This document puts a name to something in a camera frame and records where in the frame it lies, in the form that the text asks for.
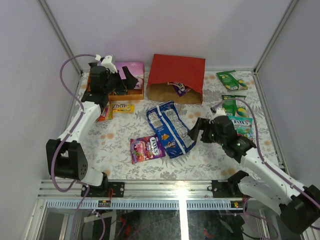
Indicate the orange wooden tray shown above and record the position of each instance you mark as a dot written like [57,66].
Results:
[129,94]

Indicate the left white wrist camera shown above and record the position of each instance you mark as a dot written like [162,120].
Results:
[108,63]

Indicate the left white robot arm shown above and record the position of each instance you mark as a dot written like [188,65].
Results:
[65,155]

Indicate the blue snack packet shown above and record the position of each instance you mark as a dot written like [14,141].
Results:
[170,129]

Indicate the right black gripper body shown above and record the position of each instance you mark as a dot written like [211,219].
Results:
[209,135]

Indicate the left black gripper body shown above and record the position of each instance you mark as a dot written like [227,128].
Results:
[120,81]

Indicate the teal candy packet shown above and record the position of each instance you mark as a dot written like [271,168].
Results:
[243,126]

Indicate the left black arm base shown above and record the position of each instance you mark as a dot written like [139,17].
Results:
[113,189]

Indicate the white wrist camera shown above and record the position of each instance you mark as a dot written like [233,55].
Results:
[217,111]
[108,63]

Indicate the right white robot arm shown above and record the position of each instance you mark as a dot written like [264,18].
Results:
[297,205]

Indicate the floral table mat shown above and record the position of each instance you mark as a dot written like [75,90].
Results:
[107,144]

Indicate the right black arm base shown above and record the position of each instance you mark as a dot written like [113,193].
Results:
[228,188]

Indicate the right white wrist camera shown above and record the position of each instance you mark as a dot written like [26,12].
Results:
[217,111]

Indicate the green snack packet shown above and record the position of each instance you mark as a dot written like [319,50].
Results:
[234,107]
[230,82]

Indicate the small purple chocolate packet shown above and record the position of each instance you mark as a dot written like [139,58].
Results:
[180,88]

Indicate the purple candy packet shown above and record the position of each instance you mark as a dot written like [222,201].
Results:
[146,148]

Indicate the yellow chocolate candy packet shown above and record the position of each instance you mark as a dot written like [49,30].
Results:
[123,108]

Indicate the purple folded cloth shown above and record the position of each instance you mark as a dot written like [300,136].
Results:
[135,69]

